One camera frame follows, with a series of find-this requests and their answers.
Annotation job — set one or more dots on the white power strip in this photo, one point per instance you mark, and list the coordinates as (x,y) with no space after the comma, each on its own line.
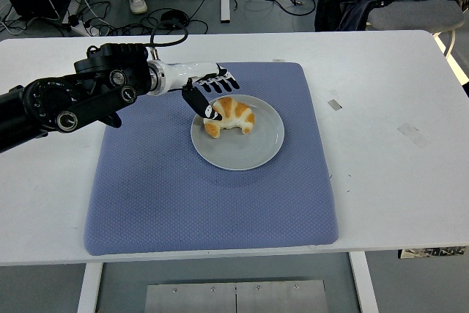
(82,28)

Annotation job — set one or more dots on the golden croissant bread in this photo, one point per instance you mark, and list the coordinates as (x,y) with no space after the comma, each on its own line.
(238,111)

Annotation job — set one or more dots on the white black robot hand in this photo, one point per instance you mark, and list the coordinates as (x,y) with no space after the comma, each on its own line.
(187,71)

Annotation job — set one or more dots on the blue quilted mat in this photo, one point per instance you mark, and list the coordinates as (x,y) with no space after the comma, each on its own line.
(146,181)

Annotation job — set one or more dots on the tape strip at mat edge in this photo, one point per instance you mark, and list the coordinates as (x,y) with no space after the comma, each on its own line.
(278,60)

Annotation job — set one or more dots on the large clear tape piece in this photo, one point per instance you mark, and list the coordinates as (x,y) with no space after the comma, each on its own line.
(412,136)

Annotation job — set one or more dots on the chair with grey cushion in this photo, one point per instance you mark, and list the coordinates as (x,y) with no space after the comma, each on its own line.
(414,12)

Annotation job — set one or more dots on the black table control panel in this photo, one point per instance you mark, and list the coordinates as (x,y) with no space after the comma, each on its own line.
(432,252)

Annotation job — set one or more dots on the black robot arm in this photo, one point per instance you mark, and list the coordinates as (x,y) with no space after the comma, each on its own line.
(91,100)

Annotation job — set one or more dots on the small grey tape piece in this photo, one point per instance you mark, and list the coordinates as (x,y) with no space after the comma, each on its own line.
(334,105)

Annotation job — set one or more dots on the white table leg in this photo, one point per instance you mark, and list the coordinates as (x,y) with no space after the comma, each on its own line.
(364,283)
(89,287)

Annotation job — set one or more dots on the grey metal plate with screws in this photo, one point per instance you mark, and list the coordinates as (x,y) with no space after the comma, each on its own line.
(234,298)

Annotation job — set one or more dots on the grey round plate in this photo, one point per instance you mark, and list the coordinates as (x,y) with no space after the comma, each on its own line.
(242,151)

